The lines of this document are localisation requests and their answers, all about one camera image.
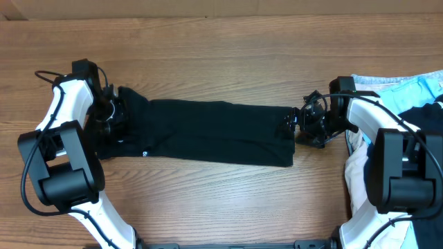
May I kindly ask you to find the black polo shirt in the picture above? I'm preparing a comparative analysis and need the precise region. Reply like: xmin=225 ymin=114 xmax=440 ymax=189
xmin=84 ymin=87 xmax=295 ymax=167

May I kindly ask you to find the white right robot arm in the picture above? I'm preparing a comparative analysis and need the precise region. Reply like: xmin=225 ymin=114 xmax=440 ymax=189
xmin=291 ymin=90 xmax=442 ymax=248

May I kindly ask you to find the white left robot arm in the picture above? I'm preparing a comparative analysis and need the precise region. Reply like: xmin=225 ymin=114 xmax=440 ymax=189
xmin=17 ymin=75 xmax=143 ymax=248

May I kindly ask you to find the pale pink garment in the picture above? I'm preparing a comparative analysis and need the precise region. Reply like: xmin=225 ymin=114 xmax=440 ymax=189
xmin=343 ymin=71 xmax=443 ymax=249

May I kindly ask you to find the light blue garment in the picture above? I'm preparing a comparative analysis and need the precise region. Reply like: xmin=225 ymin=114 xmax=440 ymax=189
xmin=377 ymin=77 xmax=442 ymax=114

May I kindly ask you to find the dark navy garment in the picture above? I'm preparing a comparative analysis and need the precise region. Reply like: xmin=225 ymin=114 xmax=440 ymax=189
xmin=363 ymin=95 xmax=443 ymax=249

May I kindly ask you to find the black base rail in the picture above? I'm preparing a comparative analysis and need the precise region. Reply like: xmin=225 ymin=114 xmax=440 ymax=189
xmin=141 ymin=238 xmax=342 ymax=249

